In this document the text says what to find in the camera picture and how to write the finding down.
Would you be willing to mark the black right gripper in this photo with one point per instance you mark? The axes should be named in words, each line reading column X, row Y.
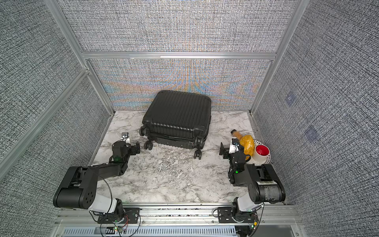
column 225, row 150

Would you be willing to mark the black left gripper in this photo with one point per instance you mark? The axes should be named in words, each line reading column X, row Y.
column 133, row 150

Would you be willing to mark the black ribbed hard-shell suitcase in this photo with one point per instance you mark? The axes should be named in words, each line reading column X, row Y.
column 178, row 119

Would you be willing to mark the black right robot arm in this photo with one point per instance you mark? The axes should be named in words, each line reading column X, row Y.
column 262, row 182

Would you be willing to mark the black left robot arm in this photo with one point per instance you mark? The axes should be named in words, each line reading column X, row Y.
column 78, row 189

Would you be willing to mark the white cup red inside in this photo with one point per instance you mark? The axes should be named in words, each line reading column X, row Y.
column 261, row 154

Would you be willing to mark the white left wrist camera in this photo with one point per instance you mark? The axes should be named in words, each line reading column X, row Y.
column 125, row 137

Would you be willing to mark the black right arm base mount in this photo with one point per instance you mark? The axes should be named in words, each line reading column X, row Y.
column 232, row 215

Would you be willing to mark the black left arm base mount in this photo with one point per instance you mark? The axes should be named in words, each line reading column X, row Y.
column 128, row 215

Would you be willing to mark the aluminium front rail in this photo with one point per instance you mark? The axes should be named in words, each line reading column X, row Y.
column 183, row 220

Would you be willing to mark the aluminium cage frame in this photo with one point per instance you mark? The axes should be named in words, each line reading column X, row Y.
column 335, row 40

